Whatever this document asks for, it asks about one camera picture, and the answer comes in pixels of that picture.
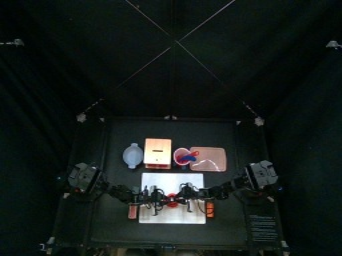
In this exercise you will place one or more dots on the round metal dough cutter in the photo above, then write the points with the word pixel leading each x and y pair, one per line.
pixel 170 196

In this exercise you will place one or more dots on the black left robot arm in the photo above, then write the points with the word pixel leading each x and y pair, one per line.
pixel 84 178

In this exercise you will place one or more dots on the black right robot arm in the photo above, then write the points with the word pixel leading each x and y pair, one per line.
pixel 261 173

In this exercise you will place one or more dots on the red flat dough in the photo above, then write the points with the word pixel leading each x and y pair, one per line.
pixel 172 205

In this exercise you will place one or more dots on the white plastic bowl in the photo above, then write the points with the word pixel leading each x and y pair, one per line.
pixel 132 156

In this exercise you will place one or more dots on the wooden drawer box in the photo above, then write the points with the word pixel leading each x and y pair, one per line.
pixel 158 150

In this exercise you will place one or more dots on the white cutting board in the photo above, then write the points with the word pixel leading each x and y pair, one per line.
pixel 171 181

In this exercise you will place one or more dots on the red oblong toy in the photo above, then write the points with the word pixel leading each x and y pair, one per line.
pixel 132 211

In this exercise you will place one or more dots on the blue toy utensil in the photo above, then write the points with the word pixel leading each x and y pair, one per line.
pixel 189 158

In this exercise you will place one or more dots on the pink utensil cup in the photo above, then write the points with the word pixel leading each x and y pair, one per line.
pixel 179 156

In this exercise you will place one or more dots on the red toy utensil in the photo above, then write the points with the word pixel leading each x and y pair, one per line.
pixel 195 153

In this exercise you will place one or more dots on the pink plastic tray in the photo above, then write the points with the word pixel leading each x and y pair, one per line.
pixel 214 156

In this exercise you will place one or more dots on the grey frame corner bracket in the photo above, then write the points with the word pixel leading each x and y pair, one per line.
pixel 80 117
pixel 259 121

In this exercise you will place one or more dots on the metal frame clamp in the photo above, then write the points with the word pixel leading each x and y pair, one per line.
pixel 16 42
pixel 333 44

